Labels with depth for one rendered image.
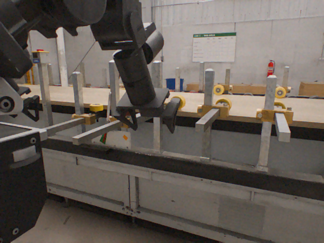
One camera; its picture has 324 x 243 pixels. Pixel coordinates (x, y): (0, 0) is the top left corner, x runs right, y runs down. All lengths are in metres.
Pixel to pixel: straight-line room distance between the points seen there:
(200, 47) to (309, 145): 7.34
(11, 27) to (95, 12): 0.10
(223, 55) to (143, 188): 7.00
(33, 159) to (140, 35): 0.27
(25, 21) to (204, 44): 8.20
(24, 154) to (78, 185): 1.62
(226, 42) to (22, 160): 8.03
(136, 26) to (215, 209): 1.30
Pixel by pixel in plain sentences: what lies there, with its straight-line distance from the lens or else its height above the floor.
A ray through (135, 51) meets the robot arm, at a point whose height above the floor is 1.17.
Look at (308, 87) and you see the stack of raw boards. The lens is 6.99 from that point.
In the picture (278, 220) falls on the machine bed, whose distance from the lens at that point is 1.54.
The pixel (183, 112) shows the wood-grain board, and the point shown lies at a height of 0.89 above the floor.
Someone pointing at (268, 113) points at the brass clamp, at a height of 0.96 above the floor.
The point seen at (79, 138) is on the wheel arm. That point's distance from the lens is 1.01.
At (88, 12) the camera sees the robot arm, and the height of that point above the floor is 1.21.
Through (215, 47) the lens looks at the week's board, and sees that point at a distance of 8.33.
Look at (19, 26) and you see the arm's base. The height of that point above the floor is 1.19.
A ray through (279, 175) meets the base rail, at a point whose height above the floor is 0.70.
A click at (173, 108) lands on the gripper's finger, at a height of 1.06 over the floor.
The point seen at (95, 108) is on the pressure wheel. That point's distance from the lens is 1.46.
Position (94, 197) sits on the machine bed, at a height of 0.17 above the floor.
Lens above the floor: 1.15
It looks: 14 degrees down
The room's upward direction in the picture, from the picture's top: straight up
